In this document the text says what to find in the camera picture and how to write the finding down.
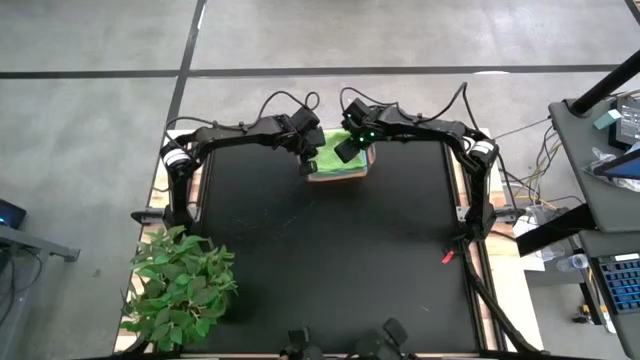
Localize clear plastic bag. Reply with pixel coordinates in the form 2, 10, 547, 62
585, 146, 640, 194

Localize yellow grey cable bundle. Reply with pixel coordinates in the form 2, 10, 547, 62
514, 123, 564, 206

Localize grey metal side table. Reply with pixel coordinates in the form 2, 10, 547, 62
0, 224, 81, 360

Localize green artificial plant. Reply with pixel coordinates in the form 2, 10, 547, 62
117, 224, 239, 359

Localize thin grey cable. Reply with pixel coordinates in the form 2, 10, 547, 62
491, 116, 552, 142

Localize clear plastic bin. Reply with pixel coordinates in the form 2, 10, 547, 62
298, 127, 377, 183

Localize dark laptop screen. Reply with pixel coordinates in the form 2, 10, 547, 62
591, 148, 640, 181

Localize green microfiber towel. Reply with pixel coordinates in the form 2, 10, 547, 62
309, 128, 370, 177

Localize black rounded object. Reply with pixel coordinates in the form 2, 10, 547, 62
353, 317, 410, 360

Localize grey side desk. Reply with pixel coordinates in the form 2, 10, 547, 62
547, 97, 640, 235

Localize black crossbar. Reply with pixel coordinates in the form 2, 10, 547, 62
514, 203, 597, 259

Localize dark device with blue light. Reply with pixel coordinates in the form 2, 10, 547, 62
0, 198, 28, 231

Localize backlit black keyboard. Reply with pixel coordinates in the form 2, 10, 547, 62
597, 253, 640, 316

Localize black aluminium table frame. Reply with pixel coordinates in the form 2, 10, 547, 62
181, 119, 494, 357

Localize clear water bottle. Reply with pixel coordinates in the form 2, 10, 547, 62
556, 252, 592, 274

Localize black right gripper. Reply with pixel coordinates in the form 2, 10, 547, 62
333, 97, 390, 164

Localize small teal box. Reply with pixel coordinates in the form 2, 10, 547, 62
592, 108, 623, 132

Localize grey keyboard desk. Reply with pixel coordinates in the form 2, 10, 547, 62
578, 229, 640, 360

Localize white paper sheets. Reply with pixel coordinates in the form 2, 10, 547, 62
510, 204, 569, 273

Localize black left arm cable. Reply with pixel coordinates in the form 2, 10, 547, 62
163, 90, 322, 147

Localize black round pole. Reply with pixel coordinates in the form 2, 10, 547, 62
569, 49, 640, 117

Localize black tablet device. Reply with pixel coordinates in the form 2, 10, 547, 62
607, 96, 640, 151

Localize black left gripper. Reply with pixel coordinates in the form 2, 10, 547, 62
283, 105, 328, 177

